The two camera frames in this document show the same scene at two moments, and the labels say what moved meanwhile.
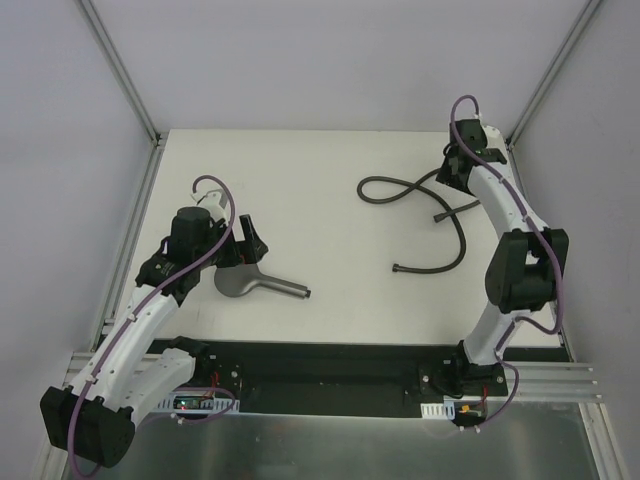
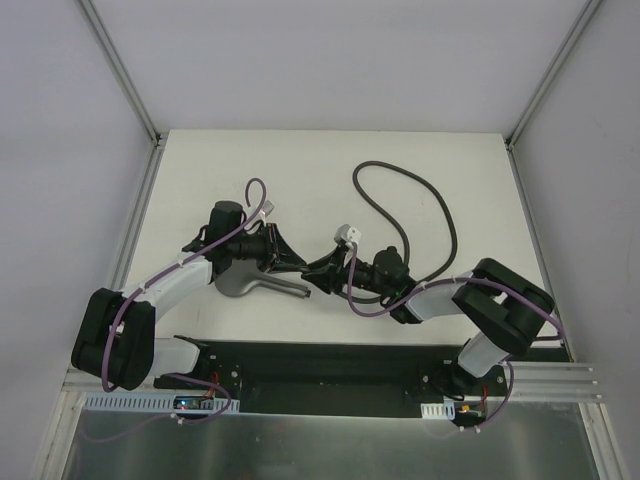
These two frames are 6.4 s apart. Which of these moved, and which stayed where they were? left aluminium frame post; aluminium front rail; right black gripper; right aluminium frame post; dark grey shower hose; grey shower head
Moved: right black gripper; dark grey shower hose
Stayed: grey shower head; right aluminium frame post; aluminium front rail; left aluminium frame post
